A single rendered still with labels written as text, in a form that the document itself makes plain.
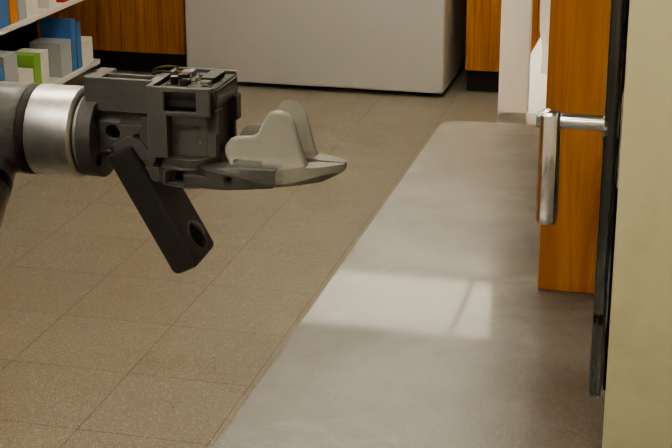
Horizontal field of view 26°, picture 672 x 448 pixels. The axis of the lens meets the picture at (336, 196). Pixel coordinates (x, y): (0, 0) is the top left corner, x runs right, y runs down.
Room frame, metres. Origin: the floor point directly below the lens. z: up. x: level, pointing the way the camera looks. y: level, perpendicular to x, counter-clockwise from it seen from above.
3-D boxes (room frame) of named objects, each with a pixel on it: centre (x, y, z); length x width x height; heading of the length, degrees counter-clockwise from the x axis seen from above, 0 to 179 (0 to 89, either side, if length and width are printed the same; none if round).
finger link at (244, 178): (1.10, 0.09, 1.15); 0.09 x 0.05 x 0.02; 76
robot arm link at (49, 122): (1.15, 0.22, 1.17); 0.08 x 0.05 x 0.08; 166
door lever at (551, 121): (1.05, -0.18, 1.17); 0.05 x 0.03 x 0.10; 76
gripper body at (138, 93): (1.13, 0.14, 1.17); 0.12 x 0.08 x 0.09; 76
